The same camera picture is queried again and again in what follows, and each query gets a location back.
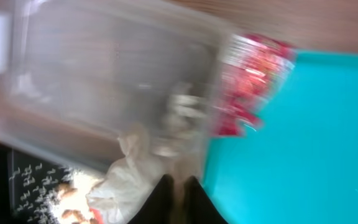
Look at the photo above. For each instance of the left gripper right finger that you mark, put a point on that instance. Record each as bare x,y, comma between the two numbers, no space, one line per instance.
198,208

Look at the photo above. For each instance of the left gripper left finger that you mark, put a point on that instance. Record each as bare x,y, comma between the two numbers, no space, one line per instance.
156,209

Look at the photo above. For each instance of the white napkin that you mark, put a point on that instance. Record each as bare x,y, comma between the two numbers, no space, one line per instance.
183,110
130,180

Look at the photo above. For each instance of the red snack wrapper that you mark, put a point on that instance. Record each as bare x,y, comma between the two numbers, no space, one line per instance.
254,69

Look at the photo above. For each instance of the pile of food scraps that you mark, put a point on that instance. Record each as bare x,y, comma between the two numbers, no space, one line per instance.
72,205

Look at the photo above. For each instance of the teal serving tray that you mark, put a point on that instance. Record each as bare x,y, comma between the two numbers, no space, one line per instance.
301,166

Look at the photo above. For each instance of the clear plastic bin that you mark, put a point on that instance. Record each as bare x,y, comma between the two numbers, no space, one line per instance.
79,73

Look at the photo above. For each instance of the black plastic tray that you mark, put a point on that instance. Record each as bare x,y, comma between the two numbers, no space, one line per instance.
5,186

